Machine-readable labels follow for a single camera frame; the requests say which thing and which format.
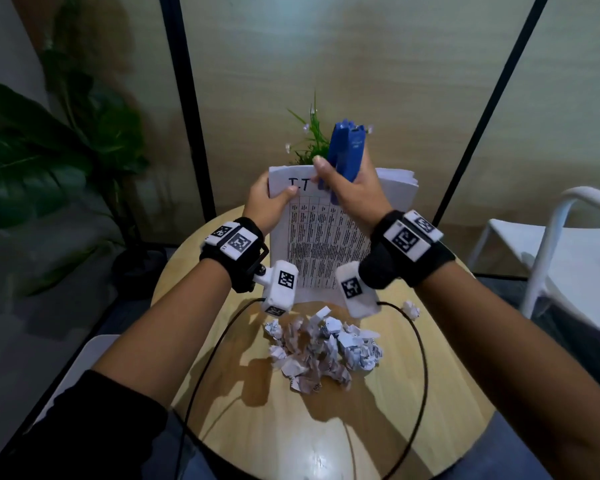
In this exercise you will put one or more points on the person's left hand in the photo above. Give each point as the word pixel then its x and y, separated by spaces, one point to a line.
pixel 265 204

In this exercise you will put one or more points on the person's right hand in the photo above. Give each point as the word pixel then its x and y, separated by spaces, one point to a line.
pixel 365 199

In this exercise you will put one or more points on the blue stapler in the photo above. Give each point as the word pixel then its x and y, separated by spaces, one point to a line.
pixel 347 154

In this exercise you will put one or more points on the stack of white printed papers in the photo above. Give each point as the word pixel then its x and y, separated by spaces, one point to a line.
pixel 320 244

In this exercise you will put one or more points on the white paper ball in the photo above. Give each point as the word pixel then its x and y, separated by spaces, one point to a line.
pixel 411 310

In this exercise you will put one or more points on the pile of paper scraps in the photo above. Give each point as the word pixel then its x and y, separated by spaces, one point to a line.
pixel 325 354

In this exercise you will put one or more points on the person's right forearm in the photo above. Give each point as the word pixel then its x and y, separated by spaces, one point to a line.
pixel 510 374

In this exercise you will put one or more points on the person's left forearm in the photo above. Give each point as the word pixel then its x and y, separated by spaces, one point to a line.
pixel 170 334

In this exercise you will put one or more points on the person's grey trousers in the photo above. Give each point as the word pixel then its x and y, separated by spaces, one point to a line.
pixel 505 454

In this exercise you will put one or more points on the person's black sleeve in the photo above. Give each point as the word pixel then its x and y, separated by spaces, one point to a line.
pixel 80 434

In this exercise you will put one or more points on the black right wristband with markers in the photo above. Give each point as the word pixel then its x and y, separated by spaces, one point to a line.
pixel 405 244

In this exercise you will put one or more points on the small potted green plant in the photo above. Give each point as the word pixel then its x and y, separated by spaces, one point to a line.
pixel 312 139

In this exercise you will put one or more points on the white metal chair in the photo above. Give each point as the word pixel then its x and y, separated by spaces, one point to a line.
pixel 580 264

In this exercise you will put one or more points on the large leafy potted plant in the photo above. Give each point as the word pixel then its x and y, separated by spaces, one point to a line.
pixel 30 164

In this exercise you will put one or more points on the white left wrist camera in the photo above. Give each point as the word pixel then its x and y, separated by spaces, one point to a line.
pixel 280 284

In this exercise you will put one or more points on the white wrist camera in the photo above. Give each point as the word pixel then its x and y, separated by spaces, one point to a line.
pixel 357 289
pixel 280 284

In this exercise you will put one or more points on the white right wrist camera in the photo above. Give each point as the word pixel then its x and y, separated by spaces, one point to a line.
pixel 357 289

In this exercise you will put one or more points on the black partition frame post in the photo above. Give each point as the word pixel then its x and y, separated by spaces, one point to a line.
pixel 490 107
pixel 186 99

